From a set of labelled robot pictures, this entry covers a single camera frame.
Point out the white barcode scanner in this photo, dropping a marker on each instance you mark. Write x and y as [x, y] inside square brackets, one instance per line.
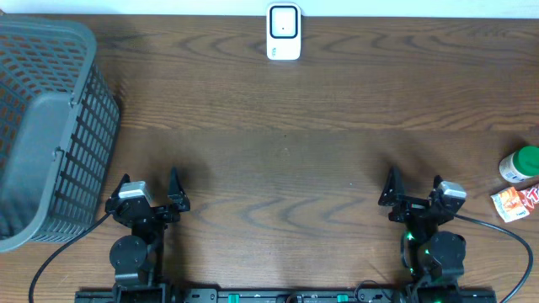
[283, 31]

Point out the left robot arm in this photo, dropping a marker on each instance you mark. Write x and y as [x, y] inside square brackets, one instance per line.
[138, 257]

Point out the orange white tissue packet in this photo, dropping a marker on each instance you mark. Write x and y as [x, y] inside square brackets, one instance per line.
[509, 205]

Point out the red snack packet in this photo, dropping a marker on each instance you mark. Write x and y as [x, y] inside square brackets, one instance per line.
[529, 197]

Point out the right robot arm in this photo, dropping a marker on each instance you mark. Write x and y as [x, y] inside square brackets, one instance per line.
[434, 258]

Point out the grey plastic mesh basket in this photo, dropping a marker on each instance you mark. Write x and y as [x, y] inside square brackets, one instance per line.
[59, 122]

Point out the green lid jar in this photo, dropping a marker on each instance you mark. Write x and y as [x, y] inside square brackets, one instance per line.
[520, 165]

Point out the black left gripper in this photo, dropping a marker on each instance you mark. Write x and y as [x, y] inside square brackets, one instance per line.
[177, 201]

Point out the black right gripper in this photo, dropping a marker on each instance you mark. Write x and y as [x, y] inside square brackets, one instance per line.
[410, 207]

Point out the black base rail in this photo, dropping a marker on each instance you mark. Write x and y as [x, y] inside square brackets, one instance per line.
[369, 294]

